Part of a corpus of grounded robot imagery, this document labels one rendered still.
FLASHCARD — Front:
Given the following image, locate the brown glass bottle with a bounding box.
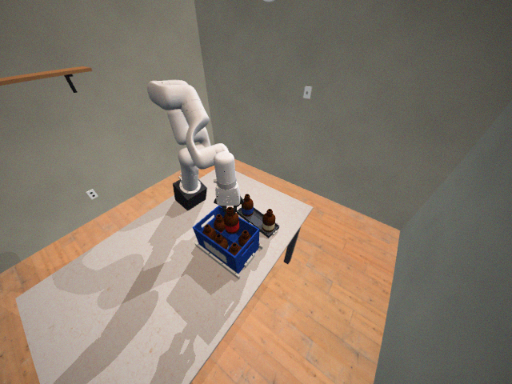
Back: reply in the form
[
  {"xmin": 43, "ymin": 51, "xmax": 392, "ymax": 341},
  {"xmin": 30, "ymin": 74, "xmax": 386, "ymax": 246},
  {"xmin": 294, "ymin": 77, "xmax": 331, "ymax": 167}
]
[
  {"xmin": 242, "ymin": 194, "xmax": 254, "ymax": 217},
  {"xmin": 223, "ymin": 206, "xmax": 239, "ymax": 234},
  {"xmin": 214, "ymin": 214, "xmax": 225, "ymax": 233},
  {"xmin": 214, "ymin": 234, "xmax": 229, "ymax": 250},
  {"xmin": 238, "ymin": 230, "xmax": 252, "ymax": 247},
  {"xmin": 228, "ymin": 242, "xmax": 241, "ymax": 256},
  {"xmin": 262, "ymin": 209, "xmax": 275, "ymax": 232},
  {"xmin": 202, "ymin": 224, "xmax": 217, "ymax": 240}
]

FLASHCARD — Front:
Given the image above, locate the dark blue crate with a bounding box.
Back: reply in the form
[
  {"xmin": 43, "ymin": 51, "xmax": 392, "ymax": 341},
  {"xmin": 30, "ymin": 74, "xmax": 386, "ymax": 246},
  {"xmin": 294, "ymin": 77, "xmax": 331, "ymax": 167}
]
[{"xmin": 193, "ymin": 206, "xmax": 260, "ymax": 274}]

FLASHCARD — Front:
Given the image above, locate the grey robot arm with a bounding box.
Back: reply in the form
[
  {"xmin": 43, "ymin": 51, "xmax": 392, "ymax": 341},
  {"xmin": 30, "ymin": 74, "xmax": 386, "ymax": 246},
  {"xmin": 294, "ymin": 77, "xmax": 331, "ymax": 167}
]
[{"xmin": 147, "ymin": 80, "xmax": 237, "ymax": 194}]

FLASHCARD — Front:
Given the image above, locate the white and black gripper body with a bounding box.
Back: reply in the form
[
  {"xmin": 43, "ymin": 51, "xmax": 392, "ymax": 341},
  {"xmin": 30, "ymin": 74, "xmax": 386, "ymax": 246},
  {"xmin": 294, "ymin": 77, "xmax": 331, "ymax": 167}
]
[{"xmin": 216, "ymin": 182, "xmax": 240, "ymax": 206}]

